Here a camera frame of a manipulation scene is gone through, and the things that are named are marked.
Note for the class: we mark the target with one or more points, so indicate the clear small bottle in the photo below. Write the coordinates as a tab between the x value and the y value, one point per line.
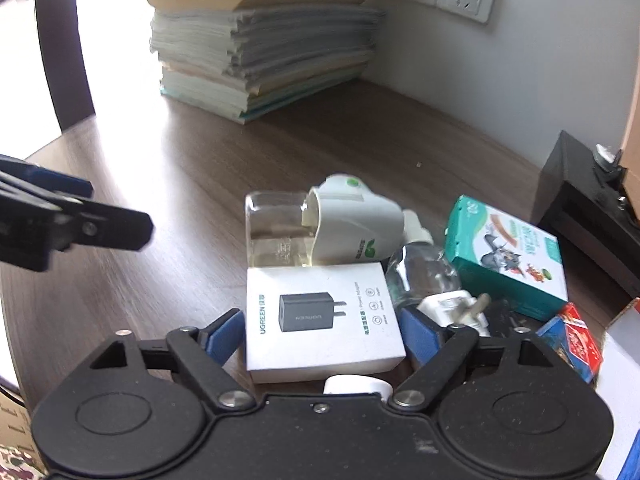
418	268

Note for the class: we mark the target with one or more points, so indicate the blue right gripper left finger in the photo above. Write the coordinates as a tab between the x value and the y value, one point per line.
224	336

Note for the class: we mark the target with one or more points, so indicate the teal cartoon bandage box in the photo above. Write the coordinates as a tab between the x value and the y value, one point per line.
507	258

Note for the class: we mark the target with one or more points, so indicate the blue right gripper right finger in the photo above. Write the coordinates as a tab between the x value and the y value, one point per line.
422	337

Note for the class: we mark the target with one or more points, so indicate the white charger box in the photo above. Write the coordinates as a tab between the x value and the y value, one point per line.
305	323

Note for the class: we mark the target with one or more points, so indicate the red blue playing card box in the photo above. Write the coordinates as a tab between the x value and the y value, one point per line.
570	338

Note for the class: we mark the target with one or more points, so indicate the dark wooden chair back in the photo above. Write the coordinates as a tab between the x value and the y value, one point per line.
63	62

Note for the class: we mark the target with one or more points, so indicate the clear repellent liquid bottle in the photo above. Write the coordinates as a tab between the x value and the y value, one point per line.
275	234

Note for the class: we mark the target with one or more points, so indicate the silver clip on stand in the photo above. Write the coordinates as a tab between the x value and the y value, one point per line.
608	163

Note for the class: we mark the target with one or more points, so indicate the white orange storage box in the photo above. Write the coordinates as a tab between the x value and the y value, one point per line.
618	385

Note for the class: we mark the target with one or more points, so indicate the wooden book stand board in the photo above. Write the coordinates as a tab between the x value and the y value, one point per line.
631	157

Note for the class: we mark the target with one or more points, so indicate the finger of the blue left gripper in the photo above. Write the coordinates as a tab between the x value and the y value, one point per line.
45	178
94	224

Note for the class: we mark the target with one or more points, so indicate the black monitor riser stand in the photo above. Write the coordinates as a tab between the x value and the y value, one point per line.
589	207

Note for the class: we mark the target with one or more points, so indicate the white round cap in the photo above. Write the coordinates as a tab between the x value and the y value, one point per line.
355	384

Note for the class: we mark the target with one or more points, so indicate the white power plug adapter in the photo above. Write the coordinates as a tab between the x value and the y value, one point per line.
457	308

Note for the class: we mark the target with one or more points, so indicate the stack of books and papers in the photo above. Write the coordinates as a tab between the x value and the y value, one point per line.
242	59

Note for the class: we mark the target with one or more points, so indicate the white mosquito repellent plug heater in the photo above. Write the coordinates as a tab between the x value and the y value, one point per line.
350	223

